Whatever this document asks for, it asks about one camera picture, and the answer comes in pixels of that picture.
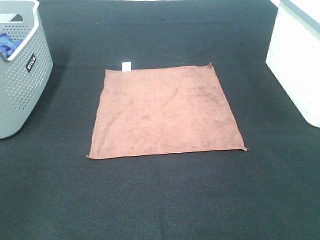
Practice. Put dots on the white storage bin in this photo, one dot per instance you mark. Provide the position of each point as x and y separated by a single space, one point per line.
293 54

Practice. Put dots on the blue cloth in basket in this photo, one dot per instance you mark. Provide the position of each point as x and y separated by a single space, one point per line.
7 45

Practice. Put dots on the grey perforated laundry basket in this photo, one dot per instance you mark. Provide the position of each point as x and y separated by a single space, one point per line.
25 72

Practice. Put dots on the brown microfiber towel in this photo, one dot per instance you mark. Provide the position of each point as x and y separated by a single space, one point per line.
162 111

